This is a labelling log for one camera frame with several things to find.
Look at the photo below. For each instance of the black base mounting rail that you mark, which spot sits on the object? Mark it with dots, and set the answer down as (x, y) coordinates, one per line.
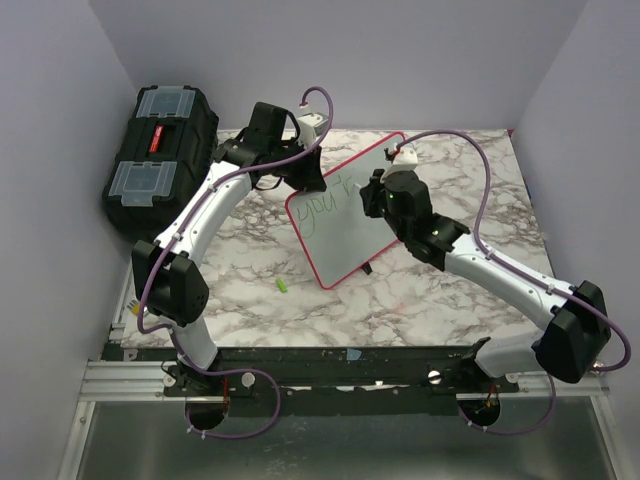
(319, 381)

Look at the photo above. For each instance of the small yellow metal clip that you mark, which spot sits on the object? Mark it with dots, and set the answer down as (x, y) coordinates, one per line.
(133, 306)

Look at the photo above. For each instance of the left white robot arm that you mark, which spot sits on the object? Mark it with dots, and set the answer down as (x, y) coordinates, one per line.
(169, 287)

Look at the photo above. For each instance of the black plastic toolbox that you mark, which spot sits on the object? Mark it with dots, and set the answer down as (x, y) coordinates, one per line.
(163, 159)

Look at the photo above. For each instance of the pink-framed whiteboard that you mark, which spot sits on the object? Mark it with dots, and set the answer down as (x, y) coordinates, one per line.
(336, 236)

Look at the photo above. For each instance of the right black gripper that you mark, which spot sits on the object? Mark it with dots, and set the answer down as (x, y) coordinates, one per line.
(371, 191)

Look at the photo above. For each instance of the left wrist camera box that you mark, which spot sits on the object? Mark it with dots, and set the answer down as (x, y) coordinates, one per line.
(312, 125)

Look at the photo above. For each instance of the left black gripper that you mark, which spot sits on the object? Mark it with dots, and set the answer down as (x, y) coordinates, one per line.
(311, 177)

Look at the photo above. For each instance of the right cable metal connector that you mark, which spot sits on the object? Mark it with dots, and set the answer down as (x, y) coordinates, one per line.
(599, 368)

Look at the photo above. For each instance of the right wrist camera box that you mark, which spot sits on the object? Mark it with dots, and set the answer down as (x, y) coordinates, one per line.
(401, 159)

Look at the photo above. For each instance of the aluminium extrusion frame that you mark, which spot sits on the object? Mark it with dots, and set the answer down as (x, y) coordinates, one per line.
(400, 304)

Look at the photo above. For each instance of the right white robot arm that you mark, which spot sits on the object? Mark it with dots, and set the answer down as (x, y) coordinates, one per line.
(570, 332)

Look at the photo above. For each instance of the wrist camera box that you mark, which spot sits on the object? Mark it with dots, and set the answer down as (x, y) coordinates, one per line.
(401, 159)
(312, 125)

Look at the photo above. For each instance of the green marker cap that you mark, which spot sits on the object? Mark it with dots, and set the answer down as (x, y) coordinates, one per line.
(281, 285)

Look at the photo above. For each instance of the blue tape piece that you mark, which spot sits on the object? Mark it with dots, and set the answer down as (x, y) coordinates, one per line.
(353, 354)

